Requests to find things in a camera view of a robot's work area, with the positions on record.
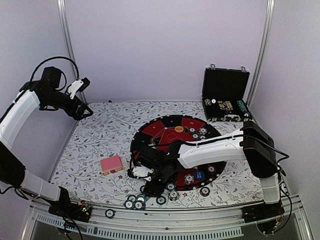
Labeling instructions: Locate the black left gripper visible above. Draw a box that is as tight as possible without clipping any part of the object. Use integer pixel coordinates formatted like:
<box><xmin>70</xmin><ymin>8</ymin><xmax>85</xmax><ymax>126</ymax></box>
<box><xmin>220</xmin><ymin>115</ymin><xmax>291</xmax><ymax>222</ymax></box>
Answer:
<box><xmin>43</xmin><ymin>89</ymin><xmax>94</xmax><ymax>120</ymax></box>

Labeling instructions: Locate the round red black poker mat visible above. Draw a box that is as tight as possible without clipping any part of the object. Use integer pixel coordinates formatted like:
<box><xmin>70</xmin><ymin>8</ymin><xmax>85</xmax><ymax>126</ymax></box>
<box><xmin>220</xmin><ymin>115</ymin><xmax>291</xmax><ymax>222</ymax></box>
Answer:
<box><xmin>129</xmin><ymin>115</ymin><xmax>227</xmax><ymax>191</ymax></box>

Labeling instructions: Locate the blue chip stack seat one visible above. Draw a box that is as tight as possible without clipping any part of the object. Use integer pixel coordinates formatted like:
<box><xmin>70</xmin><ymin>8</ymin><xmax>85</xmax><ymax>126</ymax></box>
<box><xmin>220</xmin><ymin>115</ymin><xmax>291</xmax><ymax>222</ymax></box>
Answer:
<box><xmin>198</xmin><ymin>127</ymin><xmax>208</xmax><ymax>136</ymax></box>

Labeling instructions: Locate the left aluminium frame post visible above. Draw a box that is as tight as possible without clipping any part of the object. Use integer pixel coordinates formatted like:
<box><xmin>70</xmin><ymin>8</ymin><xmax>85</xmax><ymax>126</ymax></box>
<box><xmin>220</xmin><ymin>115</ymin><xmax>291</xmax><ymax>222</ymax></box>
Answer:
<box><xmin>56</xmin><ymin>0</ymin><xmax>88</xmax><ymax>107</ymax></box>

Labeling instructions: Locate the orange big blind button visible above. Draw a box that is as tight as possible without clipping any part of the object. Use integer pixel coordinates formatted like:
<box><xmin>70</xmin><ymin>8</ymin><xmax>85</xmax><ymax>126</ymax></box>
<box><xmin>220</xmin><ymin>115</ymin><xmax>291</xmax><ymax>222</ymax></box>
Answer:
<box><xmin>174</xmin><ymin>125</ymin><xmax>184</xmax><ymax>133</ymax></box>

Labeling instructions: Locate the brown chip stack seat three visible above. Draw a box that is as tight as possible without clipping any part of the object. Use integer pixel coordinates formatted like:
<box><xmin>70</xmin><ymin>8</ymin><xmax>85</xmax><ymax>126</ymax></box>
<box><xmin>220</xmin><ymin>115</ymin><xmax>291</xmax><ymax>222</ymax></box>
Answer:
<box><xmin>207</xmin><ymin>165</ymin><xmax>217</xmax><ymax>176</ymax></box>

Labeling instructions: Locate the brown 100 poker chip stack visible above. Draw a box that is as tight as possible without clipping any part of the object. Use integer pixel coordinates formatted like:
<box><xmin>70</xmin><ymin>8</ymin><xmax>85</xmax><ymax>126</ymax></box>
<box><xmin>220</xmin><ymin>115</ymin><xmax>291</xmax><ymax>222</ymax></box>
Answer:
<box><xmin>200</xmin><ymin>187</ymin><xmax>210</xmax><ymax>197</ymax></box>

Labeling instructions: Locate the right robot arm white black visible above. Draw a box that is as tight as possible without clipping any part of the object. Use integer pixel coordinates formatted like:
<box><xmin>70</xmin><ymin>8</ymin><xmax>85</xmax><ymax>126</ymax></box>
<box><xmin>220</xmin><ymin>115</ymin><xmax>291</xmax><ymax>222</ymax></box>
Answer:
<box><xmin>130</xmin><ymin>121</ymin><xmax>289</xmax><ymax>218</ymax></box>

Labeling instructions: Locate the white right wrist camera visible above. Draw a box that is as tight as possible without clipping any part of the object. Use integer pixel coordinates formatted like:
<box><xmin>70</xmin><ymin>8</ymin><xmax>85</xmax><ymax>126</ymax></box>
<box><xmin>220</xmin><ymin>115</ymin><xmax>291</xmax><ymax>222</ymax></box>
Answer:
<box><xmin>128</xmin><ymin>166</ymin><xmax>155</xmax><ymax>182</ymax></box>

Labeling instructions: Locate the aluminium frame post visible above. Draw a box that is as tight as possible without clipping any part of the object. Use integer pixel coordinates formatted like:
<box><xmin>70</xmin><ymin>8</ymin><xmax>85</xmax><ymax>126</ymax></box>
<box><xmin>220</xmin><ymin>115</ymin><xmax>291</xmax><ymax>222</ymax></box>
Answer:
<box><xmin>56</xmin><ymin>0</ymin><xmax>88</xmax><ymax>107</ymax></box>
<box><xmin>246</xmin><ymin>0</ymin><xmax>276</xmax><ymax>107</ymax></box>

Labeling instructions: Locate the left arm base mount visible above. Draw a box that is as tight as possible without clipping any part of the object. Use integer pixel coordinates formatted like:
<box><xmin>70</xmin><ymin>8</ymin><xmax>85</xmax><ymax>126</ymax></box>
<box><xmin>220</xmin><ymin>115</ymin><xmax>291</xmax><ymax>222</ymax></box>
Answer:
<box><xmin>47</xmin><ymin>200</ymin><xmax>92</xmax><ymax>223</ymax></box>

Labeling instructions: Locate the red playing card deck box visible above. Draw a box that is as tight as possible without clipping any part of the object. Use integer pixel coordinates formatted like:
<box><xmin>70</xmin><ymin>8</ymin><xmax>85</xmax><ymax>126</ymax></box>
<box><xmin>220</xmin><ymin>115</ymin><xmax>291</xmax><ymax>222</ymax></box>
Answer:
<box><xmin>100</xmin><ymin>155</ymin><xmax>125</xmax><ymax>176</ymax></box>

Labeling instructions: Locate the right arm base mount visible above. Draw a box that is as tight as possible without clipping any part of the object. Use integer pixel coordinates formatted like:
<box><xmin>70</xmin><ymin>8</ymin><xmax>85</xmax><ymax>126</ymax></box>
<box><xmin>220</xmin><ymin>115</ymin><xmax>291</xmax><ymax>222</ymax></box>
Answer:
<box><xmin>241</xmin><ymin>201</ymin><xmax>285</xmax><ymax>235</ymax></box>

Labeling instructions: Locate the blue chip stack seat four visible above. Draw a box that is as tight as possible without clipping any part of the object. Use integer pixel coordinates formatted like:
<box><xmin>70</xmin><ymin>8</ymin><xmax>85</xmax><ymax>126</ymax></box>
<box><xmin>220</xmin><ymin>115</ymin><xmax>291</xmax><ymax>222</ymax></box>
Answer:
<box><xmin>183</xmin><ymin>174</ymin><xmax>195</xmax><ymax>186</ymax></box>

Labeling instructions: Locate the blue small blind button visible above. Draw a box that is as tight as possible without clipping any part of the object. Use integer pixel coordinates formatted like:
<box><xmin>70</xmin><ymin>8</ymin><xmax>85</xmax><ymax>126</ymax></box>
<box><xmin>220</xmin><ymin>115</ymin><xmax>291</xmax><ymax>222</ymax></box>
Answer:
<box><xmin>193</xmin><ymin>170</ymin><xmax>205</xmax><ymax>181</ymax></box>

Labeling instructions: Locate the black poker chip case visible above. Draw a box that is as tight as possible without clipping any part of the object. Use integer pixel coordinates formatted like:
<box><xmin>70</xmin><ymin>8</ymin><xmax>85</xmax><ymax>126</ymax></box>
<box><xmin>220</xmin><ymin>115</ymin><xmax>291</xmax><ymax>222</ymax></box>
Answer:
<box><xmin>202</xmin><ymin>63</ymin><xmax>253</xmax><ymax>122</ymax></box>

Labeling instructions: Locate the green chip cluster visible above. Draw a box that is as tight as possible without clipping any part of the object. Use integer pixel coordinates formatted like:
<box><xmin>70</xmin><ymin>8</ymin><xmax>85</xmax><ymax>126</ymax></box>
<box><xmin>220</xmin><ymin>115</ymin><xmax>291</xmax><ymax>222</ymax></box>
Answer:
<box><xmin>136</xmin><ymin>194</ymin><xmax>146</xmax><ymax>203</ymax></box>
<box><xmin>134</xmin><ymin>200</ymin><xmax>146</xmax><ymax>210</ymax></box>

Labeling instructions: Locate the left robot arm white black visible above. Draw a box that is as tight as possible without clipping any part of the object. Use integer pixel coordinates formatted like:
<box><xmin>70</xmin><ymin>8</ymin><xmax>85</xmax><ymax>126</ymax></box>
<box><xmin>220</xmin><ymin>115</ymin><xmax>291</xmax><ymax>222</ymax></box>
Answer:
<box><xmin>0</xmin><ymin>66</ymin><xmax>93</xmax><ymax>217</ymax></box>

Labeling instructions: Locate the green chip front cluster top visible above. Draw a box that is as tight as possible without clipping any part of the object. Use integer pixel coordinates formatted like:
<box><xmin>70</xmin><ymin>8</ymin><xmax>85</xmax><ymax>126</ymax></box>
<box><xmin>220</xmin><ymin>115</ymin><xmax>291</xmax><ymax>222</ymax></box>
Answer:
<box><xmin>136</xmin><ymin>194</ymin><xmax>146</xmax><ymax>203</ymax></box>

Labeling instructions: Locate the right aluminium frame post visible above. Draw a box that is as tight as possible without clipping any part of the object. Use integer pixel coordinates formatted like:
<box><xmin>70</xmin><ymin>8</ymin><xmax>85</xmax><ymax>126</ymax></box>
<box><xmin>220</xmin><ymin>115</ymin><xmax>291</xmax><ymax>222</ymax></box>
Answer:
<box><xmin>246</xmin><ymin>0</ymin><xmax>276</xmax><ymax>107</ymax></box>

